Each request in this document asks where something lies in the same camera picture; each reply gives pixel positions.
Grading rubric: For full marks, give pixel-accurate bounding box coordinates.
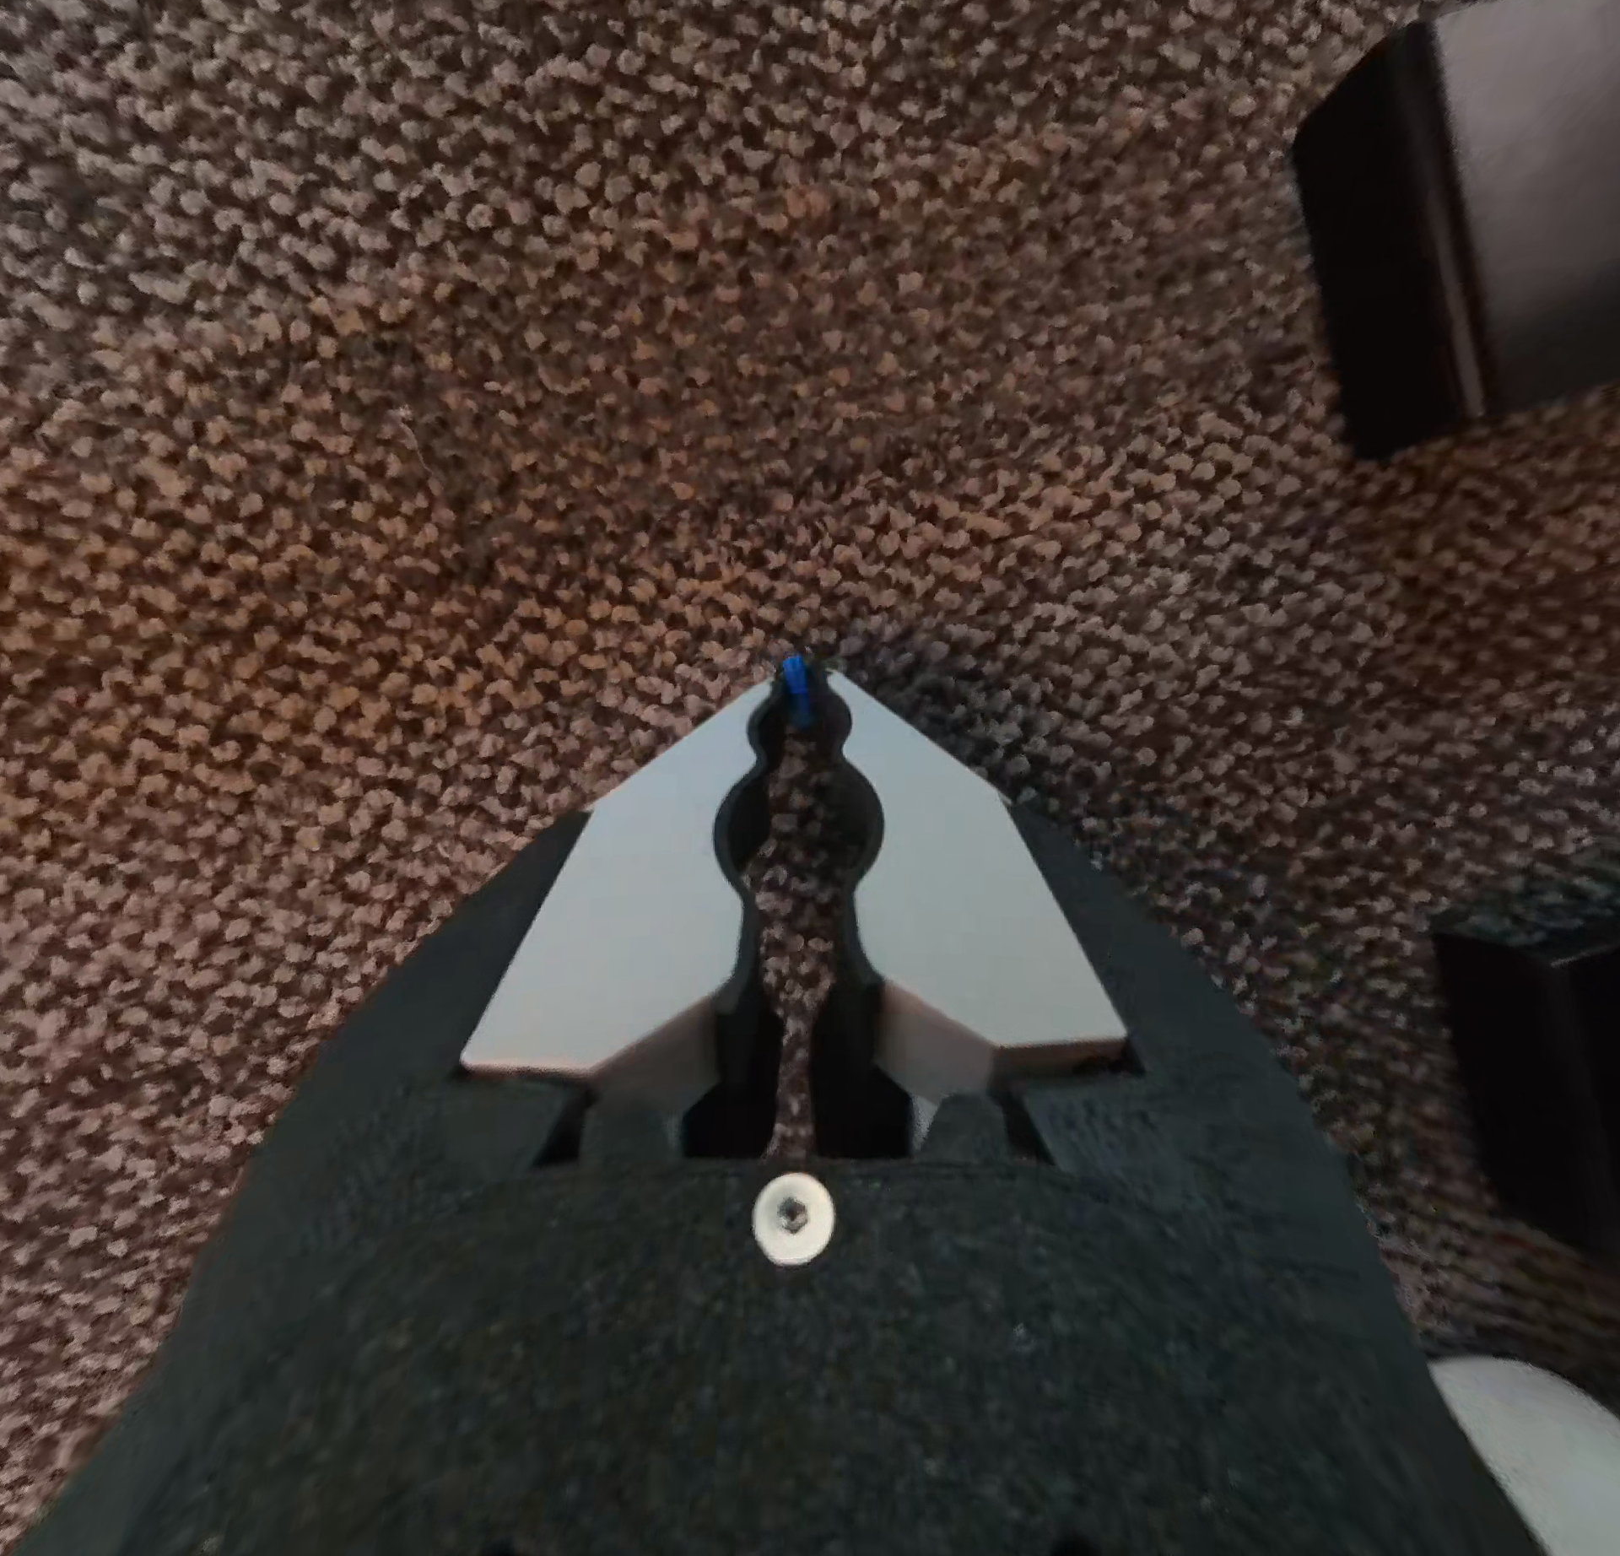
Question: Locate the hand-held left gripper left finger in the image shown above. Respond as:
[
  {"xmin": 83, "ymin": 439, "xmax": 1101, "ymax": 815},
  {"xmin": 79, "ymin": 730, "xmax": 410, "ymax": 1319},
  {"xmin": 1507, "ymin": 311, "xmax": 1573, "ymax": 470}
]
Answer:
[{"xmin": 459, "ymin": 679, "xmax": 791, "ymax": 1158}]

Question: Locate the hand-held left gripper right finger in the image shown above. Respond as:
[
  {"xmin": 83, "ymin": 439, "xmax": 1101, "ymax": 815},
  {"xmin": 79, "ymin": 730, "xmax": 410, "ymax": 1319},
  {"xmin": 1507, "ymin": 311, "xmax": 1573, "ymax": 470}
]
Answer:
[{"xmin": 810, "ymin": 674, "xmax": 1130, "ymax": 1158}]

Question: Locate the dark furniture leg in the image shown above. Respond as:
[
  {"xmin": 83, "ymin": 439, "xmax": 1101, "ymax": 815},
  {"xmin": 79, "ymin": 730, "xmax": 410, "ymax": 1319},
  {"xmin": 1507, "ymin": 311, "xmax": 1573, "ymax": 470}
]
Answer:
[
  {"xmin": 1290, "ymin": 0, "xmax": 1620, "ymax": 462},
  {"xmin": 1430, "ymin": 885, "xmax": 1620, "ymax": 1267}
]

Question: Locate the white rounded object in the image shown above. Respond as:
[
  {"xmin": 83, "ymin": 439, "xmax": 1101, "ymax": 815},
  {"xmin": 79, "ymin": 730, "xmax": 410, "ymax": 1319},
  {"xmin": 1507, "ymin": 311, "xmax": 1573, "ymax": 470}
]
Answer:
[{"xmin": 1430, "ymin": 1353, "xmax": 1620, "ymax": 1556}]

